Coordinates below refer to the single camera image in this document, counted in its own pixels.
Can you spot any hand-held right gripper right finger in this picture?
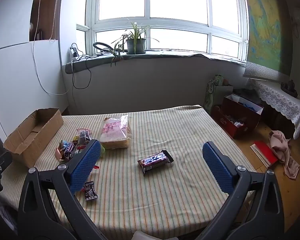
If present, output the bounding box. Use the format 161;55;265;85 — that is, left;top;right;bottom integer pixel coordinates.
195;141;284;240

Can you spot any red cardboard box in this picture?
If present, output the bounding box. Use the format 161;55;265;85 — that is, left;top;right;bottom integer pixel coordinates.
212;94;264;140

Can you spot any striped bed sheet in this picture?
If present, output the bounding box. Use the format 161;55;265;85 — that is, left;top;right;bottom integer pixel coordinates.
0;105;257;240

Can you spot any grey-green windowsill cover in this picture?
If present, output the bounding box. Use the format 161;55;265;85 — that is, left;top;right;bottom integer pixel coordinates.
65;50;248;74

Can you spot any black and white wrapped candy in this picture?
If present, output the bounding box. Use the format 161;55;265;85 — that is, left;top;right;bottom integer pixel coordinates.
83;181;99;202

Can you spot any white framed window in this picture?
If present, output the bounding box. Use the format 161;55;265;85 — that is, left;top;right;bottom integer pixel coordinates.
85;0;249;64

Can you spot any pink cloth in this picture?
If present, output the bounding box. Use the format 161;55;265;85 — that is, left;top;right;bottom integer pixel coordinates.
269;130;300;180

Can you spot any potted spider plant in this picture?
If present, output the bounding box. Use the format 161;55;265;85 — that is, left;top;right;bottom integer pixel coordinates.
110;20;160;67

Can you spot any white cable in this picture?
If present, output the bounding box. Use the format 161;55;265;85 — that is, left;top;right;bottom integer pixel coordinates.
32;0;68;95

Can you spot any white lace tablecloth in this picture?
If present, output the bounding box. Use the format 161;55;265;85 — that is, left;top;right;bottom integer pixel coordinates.
249;77;300;139

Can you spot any black ring light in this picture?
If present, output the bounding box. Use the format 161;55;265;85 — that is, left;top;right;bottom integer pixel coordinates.
93;42;115;55

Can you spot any small brown chocolate bar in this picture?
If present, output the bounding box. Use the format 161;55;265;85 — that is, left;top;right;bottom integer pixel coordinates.
61;142;78;160

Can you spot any black cable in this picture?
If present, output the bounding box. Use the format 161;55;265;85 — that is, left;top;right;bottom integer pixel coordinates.
72;52;103;90

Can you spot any green gift bag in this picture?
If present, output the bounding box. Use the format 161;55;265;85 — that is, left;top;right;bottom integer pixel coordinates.
204;74;234;115

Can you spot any white power strip with chargers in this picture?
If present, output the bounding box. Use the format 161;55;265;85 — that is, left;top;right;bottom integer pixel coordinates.
69;44;80;62

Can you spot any red clear snack packet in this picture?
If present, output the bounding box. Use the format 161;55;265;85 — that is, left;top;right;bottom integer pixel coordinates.
76;128;92;147

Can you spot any red booklet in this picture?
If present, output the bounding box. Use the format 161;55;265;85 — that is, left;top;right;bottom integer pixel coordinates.
250;141;279;168

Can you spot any large brown chocolate bar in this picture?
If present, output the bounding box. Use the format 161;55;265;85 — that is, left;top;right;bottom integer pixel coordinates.
137;149;175;176

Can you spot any white wardrobe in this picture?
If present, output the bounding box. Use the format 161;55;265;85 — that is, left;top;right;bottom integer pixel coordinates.
0;0;69;145

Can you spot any landscape wall tapestry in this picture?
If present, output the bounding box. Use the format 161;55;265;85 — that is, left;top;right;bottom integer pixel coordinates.
242;0;294;82

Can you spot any brown cardboard box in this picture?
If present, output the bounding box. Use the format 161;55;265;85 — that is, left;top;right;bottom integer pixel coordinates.
3;108;64;168

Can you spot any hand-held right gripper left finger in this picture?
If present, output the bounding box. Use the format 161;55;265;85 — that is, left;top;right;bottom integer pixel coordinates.
17;139;108;240

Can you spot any dark teapot figurine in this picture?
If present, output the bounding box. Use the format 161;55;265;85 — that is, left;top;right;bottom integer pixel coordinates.
280;80;298;98

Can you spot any bagged sliced bread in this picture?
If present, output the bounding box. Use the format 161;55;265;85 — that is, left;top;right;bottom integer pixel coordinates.
99;114;132;150

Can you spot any wooden shelf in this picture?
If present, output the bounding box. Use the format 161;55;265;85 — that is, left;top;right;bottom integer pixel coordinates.
29;0;63;42

